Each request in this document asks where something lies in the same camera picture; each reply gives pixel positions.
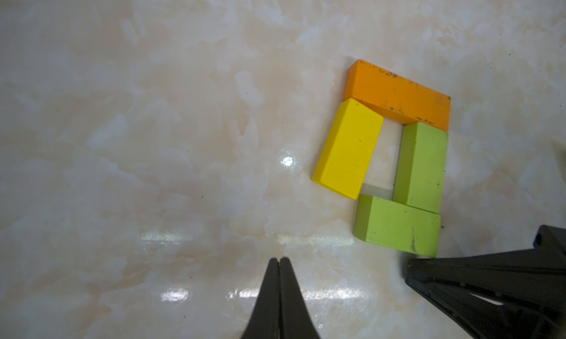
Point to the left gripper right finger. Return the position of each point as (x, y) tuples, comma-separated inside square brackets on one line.
[(294, 318)]

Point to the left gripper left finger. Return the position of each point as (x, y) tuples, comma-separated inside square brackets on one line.
[(264, 320)]

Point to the small yellow block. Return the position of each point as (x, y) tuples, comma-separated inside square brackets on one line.
[(347, 153)]

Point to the lime green block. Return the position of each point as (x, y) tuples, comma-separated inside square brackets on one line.
[(421, 167), (398, 226)]

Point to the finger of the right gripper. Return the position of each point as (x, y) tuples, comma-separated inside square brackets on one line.
[(516, 294)]

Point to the orange long block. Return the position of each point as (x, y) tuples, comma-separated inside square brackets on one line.
[(395, 97)]

